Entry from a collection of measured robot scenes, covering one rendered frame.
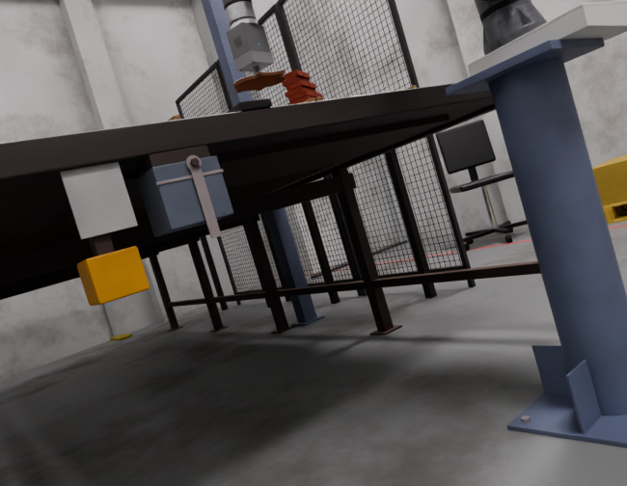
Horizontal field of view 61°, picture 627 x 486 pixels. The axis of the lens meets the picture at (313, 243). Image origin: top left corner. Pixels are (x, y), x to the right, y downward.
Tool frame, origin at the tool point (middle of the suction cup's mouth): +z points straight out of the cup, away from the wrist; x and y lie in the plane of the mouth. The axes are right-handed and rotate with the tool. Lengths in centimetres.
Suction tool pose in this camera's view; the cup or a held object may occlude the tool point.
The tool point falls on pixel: (260, 84)
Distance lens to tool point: 147.7
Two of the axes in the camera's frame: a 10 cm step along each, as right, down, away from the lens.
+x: 7.6, -1.9, -6.2
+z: 2.8, 9.6, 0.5
